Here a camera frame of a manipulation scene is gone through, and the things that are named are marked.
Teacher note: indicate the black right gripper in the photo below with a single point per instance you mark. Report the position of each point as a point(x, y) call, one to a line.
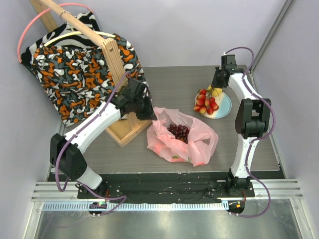
point(217, 81)

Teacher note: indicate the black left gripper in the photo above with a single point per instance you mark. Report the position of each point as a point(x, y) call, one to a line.
point(149, 114)

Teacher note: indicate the yellow lemon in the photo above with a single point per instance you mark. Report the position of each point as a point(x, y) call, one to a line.
point(213, 91)

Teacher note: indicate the dark red grape bunch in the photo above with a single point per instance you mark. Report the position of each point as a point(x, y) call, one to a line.
point(179, 131)

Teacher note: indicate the pink plastic bag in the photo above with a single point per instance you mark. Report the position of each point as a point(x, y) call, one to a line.
point(202, 139)

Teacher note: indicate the orange mandarin fruit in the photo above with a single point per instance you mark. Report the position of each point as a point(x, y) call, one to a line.
point(184, 139)

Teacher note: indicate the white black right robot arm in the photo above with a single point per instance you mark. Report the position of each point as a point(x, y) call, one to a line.
point(251, 123)

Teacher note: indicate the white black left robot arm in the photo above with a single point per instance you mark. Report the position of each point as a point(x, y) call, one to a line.
point(66, 151)

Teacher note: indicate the light blue round plate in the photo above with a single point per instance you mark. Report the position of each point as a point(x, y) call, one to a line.
point(225, 106)

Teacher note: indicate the wooden clothes rack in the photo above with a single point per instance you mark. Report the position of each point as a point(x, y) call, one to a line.
point(121, 132)

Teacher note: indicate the orange black patterned garment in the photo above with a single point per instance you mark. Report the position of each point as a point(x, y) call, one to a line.
point(76, 80)

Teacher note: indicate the pink hanger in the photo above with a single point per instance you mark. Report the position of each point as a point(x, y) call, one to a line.
point(36, 18)

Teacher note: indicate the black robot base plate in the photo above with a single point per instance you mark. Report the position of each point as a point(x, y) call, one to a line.
point(171, 188)

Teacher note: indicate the aluminium corner post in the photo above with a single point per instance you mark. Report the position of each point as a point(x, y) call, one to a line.
point(285, 9)

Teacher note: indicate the white slotted cable duct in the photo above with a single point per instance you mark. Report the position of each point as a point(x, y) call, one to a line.
point(99, 206)

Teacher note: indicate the aluminium frame rail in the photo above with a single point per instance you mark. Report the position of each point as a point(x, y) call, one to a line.
point(278, 189)

